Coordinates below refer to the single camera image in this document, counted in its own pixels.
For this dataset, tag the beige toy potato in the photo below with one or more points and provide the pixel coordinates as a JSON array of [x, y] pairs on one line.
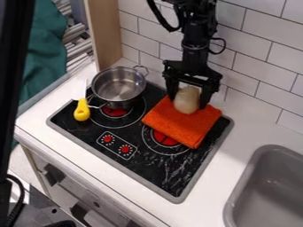
[[187, 100]]

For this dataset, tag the orange cloth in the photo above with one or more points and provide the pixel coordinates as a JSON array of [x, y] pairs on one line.
[[181, 121]]

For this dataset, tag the toy stove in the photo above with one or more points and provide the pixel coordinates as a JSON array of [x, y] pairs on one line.
[[138, 139]]

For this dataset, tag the toy sink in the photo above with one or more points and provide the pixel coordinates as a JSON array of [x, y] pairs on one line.
[[268, 189]]

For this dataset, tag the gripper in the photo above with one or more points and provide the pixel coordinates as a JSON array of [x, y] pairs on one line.
[[192, 72]]

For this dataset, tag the silver pot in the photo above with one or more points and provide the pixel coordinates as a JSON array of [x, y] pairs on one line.
[[118, 85]]

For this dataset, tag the yellow tool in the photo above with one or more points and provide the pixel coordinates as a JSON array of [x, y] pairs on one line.
[[82, 110]]

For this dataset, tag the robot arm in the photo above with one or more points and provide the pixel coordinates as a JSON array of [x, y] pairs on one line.
[[197, 26]]

